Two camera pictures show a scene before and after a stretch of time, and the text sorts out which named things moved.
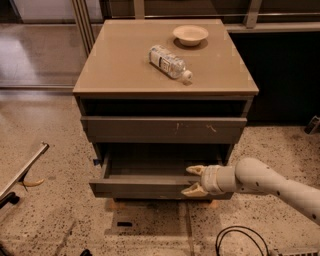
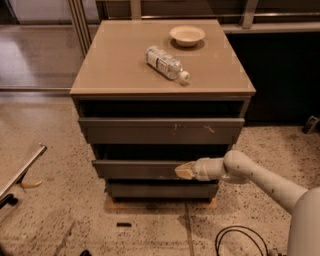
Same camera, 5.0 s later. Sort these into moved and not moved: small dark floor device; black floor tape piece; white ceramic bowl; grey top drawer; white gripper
Moved: white gripper
Not moved: black floor tape piece; grey top drawer; small dark floor device; white ceramic bowl
